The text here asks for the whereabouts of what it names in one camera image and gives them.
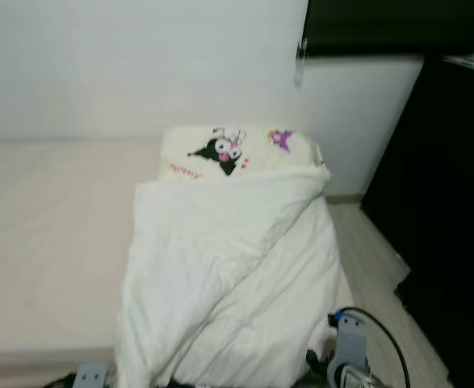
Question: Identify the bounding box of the white quilted duvet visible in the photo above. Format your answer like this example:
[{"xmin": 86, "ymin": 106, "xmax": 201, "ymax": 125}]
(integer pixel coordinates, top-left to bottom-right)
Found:
[{"xmin": 114, "ymin": 166, "xmax": 342, "ymax": 388}]

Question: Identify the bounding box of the black wardrobe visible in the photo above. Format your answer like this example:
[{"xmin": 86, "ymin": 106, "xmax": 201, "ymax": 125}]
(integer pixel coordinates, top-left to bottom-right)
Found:
[{"xmin": 360, "ymin": 53, "xmax": 474, "ymax": 388}]

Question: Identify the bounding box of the cream cartoon print pillow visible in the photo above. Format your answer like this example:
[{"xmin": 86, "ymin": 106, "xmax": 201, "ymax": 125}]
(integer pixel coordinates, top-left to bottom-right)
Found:
[{"xmin": 157, "ymin": 124, "xmax": 328, "ymax": 183}]

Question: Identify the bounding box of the mattress with cream sheet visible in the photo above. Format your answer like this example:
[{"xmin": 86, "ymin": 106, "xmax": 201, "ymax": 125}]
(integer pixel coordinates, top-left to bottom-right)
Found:
[{"xmin": 0, "ymin": 137, "xmax": 169, "ymax": 387}]

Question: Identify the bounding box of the dark window blind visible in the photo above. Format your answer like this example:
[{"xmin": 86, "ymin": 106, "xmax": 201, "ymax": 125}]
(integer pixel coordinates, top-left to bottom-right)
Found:
[{"xmin": 304, "ymin": 0, "xmax": 474, "ymax": 57}]

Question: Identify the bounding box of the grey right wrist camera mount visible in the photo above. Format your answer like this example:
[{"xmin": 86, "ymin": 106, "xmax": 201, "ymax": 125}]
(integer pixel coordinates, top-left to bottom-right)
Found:
[{"xmin": 327, "ymin": 311, "xmax": 375, "ymax": 381}]

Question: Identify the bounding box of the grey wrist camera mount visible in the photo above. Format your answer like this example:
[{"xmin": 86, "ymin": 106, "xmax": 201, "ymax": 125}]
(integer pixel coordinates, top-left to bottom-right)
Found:
[
  {"xmin": 73, "ymin": 362, "xmax": 110, "ymax": 388},
  {"xmin": 327, "ymin": 311, "xmax": 375, "ymax": 381}
]

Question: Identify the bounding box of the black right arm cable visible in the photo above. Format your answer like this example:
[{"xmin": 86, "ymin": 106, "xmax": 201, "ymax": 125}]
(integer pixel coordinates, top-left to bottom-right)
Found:
[{"xmin": 342, "ymin": 307, "xmax": 411, "ymax": 388}]

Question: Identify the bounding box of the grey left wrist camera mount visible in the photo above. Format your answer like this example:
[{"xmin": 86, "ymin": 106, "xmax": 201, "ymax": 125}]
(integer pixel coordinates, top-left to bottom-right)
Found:
[{"xmin": 73, "ymin": 362, "xmax": 110, "ymax": 388}]

